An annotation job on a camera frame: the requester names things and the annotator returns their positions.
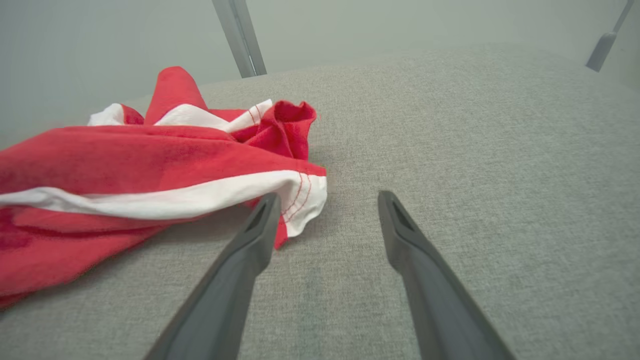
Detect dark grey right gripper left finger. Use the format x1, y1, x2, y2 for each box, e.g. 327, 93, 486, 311
145, 192, 282, 360

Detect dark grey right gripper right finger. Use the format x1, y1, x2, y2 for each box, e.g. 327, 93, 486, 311
377, 190, 516, 360

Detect red shorts with white stripe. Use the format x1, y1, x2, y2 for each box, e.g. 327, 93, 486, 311
0, 66, 329, 309

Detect grey fabric sofa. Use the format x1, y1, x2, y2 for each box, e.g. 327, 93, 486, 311
0, 42, 640, 360

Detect aluminium partition post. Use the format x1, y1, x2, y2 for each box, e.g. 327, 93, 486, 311
212, 0, 268, 79

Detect grey post with round foot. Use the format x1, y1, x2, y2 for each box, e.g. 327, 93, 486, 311
585, 0, 636, 73

